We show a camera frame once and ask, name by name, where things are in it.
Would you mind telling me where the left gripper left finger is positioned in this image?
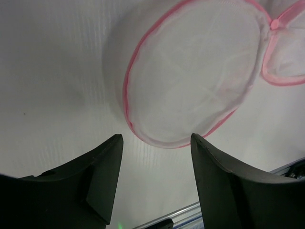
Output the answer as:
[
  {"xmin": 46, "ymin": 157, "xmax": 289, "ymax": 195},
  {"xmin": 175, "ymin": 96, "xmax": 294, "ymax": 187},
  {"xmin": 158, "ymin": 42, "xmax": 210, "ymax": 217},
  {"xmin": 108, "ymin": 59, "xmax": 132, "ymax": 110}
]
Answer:
[{"xmin": 0, "ymin": 134, "xmax": 123, "ymax": 229}]

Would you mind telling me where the pink-trimmed mesh laundry bag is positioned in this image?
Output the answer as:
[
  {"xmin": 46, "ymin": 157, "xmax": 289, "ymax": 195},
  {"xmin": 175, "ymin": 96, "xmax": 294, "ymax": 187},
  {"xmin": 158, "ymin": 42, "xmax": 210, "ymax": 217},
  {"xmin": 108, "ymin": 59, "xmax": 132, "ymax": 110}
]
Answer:
[{"xmin": 102, "ymin": 0, "xmax": 305, "ymax": 149}]

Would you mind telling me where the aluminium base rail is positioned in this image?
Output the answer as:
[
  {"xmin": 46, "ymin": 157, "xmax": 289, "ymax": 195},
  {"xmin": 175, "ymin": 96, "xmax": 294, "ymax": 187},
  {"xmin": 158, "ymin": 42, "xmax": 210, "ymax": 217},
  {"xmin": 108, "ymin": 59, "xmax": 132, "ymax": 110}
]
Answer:
[{"xmin": 133, "ymin": 156, "xmax": 305, "ymax": 229}]

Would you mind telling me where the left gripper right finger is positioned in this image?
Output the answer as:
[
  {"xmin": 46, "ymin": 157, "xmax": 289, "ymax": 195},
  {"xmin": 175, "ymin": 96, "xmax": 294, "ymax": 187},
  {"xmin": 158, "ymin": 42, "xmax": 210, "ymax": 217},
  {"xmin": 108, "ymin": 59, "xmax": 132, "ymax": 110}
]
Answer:
[{"xmin": 190, "ymin": 133, "xmax": 305, "ymax": 229}]

